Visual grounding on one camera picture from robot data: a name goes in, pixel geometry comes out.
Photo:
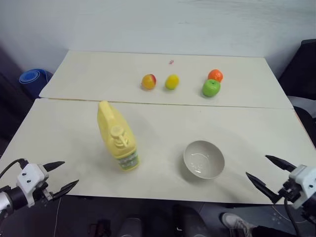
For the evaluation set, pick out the white sneaker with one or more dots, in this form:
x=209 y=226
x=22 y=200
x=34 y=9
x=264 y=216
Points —
x=234 y=222

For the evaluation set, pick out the grey ceramic bowl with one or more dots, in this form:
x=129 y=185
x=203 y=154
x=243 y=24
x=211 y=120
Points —
x=203 y=160

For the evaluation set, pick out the green apple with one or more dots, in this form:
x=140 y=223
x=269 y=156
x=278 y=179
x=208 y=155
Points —
x=211 y=88

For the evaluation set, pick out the orange fruit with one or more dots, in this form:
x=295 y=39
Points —
x=215 y=74

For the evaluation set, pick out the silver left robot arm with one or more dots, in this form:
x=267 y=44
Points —
x=14 y=196

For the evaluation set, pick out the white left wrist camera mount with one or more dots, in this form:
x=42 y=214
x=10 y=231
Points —
x=29 y=175

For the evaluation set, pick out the yellow detergent bottle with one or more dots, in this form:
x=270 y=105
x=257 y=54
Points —
x=118 y=138

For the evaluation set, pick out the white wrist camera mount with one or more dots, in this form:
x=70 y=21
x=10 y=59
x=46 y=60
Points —
x=29 y=175
x=304 y=177

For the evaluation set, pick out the yellow and red peach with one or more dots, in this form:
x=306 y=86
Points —
x=148 y=82

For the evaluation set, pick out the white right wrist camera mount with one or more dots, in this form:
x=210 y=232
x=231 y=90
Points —
x=304 y=177

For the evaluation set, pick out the dark rounded shape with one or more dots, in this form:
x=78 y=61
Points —
x=129 y=228
x=188 y=222

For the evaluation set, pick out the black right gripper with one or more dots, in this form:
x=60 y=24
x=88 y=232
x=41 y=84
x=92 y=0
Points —
x=288 y=191

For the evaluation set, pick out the blue rolled foam mat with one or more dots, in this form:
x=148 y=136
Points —
x=32 y=77

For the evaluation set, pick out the black chair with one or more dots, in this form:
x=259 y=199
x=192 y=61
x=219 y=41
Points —
x=300 y=71

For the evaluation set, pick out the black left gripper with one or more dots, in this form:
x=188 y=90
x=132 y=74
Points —
x=44 y=191

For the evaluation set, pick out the yellow lemon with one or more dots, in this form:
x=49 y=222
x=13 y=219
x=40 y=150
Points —
x=171 y=82

